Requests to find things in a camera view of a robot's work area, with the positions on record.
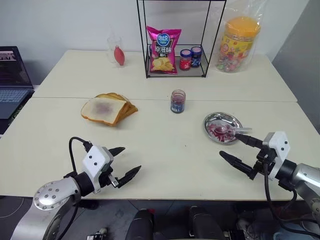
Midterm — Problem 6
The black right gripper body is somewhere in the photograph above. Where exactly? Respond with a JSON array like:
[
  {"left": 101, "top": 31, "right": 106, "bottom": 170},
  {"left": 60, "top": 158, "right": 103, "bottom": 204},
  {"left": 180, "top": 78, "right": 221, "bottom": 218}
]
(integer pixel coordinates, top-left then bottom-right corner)
[{"left": 250, "top": 145, "right": 276, "bottom": 180}]

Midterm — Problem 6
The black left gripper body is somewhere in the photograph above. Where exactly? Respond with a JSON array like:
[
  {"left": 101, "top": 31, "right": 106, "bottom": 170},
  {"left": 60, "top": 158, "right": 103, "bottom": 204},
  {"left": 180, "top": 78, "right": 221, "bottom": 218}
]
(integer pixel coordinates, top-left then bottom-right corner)
[{"left": 99, "top": 147, "right": 121, "bottom": 190}]

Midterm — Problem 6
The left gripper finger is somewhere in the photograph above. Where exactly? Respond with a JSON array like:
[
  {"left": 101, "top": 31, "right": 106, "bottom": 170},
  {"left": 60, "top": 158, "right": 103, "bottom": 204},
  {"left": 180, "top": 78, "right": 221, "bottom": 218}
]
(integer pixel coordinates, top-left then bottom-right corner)
[
  {"left": 117, "top": 164, "right": 142, "bottom": 189},
  {"left": 108, "top": 146, "right": 126, "bottom": 158}
]

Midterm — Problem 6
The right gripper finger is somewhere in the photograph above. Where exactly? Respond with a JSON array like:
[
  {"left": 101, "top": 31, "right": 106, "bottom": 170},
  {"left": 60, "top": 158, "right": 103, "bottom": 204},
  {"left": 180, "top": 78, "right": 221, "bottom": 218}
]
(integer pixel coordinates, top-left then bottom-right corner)
[
  {"left": 235, "top": 133, "right": 265, "bottom": 148},
  {"left": 219, "top": 150, "right": 257, "bottom": 180}
]

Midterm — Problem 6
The metal spoon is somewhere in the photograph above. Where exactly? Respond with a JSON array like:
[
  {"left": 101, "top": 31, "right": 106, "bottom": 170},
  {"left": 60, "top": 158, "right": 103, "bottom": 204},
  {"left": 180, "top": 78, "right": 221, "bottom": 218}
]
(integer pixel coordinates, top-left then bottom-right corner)
[{"left": 214, "top": 126, "right": 253, "bottom": 135}]

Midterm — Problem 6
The plain bread slice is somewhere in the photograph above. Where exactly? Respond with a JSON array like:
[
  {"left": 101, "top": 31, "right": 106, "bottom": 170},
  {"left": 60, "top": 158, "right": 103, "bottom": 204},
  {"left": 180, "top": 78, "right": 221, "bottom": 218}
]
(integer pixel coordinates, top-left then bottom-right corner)
[
  {"left": 94, "top": 92, "right": 127, "bottom": 101},
  {"left": 119, "top": 102, "right": 139, "bottom": 121},
  {"left": 113, "top": 99, "right": 133, "bottom": 126}
]

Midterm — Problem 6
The toy bread slice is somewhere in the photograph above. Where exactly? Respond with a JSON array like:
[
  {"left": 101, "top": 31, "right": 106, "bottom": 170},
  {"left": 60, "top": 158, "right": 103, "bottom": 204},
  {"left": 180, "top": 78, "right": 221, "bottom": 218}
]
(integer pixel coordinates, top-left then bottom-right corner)
[{"left": 80, "top": 96, "right": 129, "bottom": 127}]

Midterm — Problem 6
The open blue-label jam jar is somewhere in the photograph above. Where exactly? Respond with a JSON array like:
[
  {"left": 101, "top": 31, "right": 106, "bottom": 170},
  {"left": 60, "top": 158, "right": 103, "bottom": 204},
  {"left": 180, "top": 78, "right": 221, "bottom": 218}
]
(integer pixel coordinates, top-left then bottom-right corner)
[{"left": 170, "top": 89, "right": 187, "bottom": 115}]

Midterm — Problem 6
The closed blue-label jam jar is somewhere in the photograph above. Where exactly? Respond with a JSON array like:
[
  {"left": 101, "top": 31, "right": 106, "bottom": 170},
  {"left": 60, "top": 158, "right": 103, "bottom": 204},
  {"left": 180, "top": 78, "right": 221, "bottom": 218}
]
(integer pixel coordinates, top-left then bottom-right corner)
[{"left": 190, "top": 46, "right": 203, "bottom": 69}]

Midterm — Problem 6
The red-lidded jar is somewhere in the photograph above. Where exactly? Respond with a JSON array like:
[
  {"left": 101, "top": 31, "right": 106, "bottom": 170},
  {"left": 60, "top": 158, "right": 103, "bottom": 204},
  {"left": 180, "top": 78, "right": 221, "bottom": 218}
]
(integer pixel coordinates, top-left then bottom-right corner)
[{"left": 179, "top": 48, "right": 193, "bottom": 72}]

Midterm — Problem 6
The round steel plate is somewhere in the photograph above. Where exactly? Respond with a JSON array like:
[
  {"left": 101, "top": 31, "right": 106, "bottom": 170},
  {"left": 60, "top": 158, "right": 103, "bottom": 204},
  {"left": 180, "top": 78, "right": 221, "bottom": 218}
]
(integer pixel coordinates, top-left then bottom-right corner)
[{"left": 202, "top": 112, "right": 245, "bottom": 145}]

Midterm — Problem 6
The black rounded shape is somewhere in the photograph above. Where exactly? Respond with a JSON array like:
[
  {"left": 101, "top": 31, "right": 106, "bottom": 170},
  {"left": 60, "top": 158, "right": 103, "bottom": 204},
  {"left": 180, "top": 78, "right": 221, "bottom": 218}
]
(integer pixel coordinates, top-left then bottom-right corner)
[
  {"left": 129, "top": 208, "right": 155, "bottom": 240},
  {"left": 188, "top": 206, "right": 222, "bottom": 240}
]

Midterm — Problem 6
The yellow-lid candy jar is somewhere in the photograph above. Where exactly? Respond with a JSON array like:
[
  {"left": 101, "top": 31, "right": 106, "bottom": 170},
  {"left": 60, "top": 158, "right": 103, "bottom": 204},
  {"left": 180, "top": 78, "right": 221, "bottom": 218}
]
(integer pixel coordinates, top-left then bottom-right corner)
[{"left": 216, "top": 16, "right": 262, "bottom": 74}]

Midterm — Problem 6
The red oval object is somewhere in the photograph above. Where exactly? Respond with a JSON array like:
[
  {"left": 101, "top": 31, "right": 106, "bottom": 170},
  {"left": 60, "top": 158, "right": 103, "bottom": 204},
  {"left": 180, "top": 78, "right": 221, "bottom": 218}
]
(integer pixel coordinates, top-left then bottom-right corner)
[{"left": 113, "top": 44, "right": 126, "bottom": 67}]

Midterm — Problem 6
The pink potato chips bag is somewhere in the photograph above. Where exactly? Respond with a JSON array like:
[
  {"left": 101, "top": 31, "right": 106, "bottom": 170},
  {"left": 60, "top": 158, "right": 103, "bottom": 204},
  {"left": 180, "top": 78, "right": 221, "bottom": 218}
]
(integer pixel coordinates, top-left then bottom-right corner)
[{"left": 146, "top": 25, "right": 183, "bottom": 75}]

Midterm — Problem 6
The dark laptop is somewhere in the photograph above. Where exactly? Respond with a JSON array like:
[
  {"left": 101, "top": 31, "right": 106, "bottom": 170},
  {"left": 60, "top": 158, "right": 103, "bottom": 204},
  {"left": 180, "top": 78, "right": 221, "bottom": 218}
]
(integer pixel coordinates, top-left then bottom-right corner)
[{"left": 0, "top": 46, "right": 35, "bottom": 120}]

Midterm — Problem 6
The clear plastic bag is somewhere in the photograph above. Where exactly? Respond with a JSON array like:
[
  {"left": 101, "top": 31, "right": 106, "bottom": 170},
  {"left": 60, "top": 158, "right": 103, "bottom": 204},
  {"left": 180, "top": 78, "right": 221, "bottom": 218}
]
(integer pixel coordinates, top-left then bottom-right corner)
[{"left": 214, "top": 0, "right": 266, "bottom": 75}]

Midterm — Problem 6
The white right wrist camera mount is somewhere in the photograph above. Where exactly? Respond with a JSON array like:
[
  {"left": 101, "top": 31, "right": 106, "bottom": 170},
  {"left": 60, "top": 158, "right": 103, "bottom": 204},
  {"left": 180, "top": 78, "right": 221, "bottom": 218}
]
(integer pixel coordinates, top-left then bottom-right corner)
[{"left": 262, "top": 131, "right": 291, "bottom": 181}]

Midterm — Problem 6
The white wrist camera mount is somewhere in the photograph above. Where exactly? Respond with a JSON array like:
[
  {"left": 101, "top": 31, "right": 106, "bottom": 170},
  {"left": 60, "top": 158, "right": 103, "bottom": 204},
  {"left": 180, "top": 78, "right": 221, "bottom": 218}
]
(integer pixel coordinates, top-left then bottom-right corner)
[
  {"left": 81, "top": 145, "right": 112, "bottom": 195},
  {"left": 262, "top": 131, "right": 291, "bottom": 181}
]

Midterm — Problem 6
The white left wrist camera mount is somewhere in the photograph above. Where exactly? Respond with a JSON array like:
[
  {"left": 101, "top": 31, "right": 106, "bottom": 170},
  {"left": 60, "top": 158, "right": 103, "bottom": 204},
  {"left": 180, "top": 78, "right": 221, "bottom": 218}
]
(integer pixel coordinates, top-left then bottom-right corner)
[{"left": 81, "top": 145, "right": 112, "bottom": 195}]

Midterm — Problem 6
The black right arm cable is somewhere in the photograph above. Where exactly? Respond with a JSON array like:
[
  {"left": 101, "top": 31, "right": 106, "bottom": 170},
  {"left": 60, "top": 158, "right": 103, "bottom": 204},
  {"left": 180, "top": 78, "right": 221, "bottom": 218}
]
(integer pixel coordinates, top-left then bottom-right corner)
[{"left": 262, "top": 161, "right": 320, "bottom": 225}]

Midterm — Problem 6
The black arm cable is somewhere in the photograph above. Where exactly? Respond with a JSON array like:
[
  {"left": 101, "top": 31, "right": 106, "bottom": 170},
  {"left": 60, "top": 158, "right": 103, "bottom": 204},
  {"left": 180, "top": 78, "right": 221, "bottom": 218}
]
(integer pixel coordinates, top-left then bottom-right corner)
[
  {"left": 63, "top": 136, "right": 93, "bottom": 180},
  {"left": 262, "top": 161, "right": 320, "bottom": 225}
]

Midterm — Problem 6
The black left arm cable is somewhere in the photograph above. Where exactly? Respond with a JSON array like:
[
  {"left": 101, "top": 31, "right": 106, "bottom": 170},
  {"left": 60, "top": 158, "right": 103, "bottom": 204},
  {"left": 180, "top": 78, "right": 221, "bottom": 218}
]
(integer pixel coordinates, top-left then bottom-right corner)
[{"left": 63, "top": 136, "right": 93, "bottom": 180}]

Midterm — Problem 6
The black wire rack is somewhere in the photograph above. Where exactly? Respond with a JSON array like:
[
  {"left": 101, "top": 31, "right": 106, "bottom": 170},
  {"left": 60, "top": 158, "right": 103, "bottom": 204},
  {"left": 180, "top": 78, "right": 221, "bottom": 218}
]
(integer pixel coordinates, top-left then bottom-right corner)
[{"left": 136, "top": 0, "right": 228, "bottom": 80}]

